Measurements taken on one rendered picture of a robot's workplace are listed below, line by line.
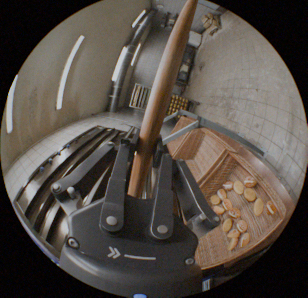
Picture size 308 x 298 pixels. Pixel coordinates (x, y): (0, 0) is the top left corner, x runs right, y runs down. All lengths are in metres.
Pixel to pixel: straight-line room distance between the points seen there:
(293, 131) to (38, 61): 2.62
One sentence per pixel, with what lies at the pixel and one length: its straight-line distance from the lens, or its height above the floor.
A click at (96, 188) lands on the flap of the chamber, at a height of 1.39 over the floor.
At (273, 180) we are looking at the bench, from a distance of 0.64.
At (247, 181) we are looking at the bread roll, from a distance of 0.64.
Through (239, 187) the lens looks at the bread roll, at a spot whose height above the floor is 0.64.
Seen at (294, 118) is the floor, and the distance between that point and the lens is 1.32.
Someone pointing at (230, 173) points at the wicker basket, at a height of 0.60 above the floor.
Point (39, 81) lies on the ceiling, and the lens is 1.53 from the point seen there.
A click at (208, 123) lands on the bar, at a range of 0.60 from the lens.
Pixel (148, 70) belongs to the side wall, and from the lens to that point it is 5.37.
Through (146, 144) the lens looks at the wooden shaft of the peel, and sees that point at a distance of 0.16.
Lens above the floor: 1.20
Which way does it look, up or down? 6 degrees down
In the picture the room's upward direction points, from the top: 76 degrees counter-clockwise
